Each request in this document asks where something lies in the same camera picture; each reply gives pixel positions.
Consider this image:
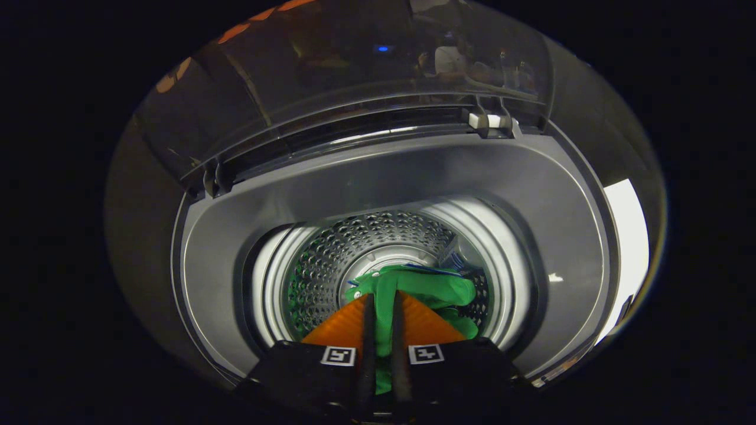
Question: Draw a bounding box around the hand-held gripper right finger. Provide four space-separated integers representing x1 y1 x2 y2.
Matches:
391 290 526 414

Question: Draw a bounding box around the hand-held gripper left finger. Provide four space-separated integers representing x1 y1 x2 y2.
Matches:
236 293 379 415

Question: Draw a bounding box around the green polo shirt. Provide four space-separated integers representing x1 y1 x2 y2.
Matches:
346 264 480 395

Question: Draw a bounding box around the dark glass washing machine lid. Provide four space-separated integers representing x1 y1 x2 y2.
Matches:
133 0 556 198

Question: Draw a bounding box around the white flat box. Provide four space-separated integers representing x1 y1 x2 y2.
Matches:
597 179 650 346

